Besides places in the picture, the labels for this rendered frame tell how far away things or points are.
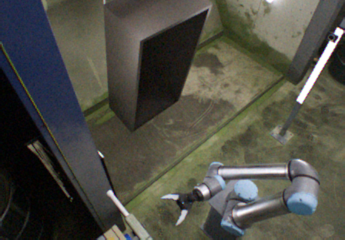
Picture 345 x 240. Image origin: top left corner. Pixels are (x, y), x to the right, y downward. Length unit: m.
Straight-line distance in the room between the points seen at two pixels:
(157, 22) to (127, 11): 0.19
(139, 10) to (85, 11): 1.53
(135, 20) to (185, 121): 1.74
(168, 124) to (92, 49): 1.17
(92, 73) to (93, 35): 0.42
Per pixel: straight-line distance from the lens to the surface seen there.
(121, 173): 2.88
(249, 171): 1.60
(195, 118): 3.23
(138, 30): 1.65
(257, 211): 1.63
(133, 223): 1.53
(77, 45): 3.18
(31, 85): 1.02
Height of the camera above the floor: 2.61
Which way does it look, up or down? 51 degrees down
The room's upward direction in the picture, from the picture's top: 2 degrees clockwise
